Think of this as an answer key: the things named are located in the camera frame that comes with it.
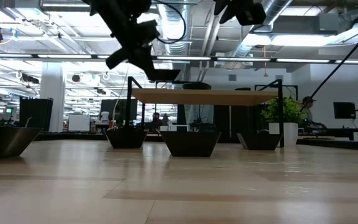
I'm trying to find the green plant in white pot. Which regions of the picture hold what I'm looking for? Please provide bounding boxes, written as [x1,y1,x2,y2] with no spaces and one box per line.
[261,95,307,147]

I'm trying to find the long ceiling light strip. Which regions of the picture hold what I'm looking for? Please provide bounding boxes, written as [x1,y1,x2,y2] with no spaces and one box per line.
[0,54,358,65]

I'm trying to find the white laptop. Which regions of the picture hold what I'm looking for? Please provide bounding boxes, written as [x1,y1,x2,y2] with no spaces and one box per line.
[167,124,190,133]

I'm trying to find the silver spiral air duct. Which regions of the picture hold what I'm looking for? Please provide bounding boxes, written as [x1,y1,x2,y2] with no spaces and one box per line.
[157,0,190,82]

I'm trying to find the white board panel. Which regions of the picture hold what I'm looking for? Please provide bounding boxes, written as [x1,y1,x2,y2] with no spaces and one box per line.
[68,114,91,133]

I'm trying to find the yellow hanging cord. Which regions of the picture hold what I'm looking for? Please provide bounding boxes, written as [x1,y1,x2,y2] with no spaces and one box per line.
[262,45,269,78]

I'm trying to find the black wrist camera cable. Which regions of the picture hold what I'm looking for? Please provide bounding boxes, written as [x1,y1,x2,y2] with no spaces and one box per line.
[155,0,187,45]

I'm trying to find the black partition panel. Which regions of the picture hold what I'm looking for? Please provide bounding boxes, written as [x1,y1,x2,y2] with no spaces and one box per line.
[19,97,54,132]

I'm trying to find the white building column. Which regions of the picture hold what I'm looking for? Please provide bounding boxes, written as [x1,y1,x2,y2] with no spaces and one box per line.
[40,62,66,133]

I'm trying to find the white ceiling light panel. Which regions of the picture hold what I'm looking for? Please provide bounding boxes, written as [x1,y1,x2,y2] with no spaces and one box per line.
[250,33,332,47]

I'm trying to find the small wooden shelf black legs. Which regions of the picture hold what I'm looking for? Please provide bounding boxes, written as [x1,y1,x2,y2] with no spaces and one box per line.
[125,76,299,148]

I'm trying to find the black robot work table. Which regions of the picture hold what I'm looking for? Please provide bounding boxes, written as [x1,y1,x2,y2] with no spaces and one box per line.
[296,119,358,141]

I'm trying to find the long black arm cable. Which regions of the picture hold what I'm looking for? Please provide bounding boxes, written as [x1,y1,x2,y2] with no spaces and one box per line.
[300,12,358,112]

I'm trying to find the black computer monitor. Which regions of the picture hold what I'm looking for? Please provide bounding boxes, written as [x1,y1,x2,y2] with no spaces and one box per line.
[100,99,139,123]

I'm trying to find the black monitor on stand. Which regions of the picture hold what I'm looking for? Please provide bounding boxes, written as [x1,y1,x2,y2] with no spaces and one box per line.
[333,101,357,120]

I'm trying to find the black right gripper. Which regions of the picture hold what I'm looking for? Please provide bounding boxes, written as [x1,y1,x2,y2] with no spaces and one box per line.
[213,0,267,27]

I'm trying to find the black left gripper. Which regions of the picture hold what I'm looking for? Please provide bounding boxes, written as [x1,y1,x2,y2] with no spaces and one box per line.
[98,12,162,81]

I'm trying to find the black ceiling projector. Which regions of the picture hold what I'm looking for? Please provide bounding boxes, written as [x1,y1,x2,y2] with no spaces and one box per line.
[20,73,40,85]

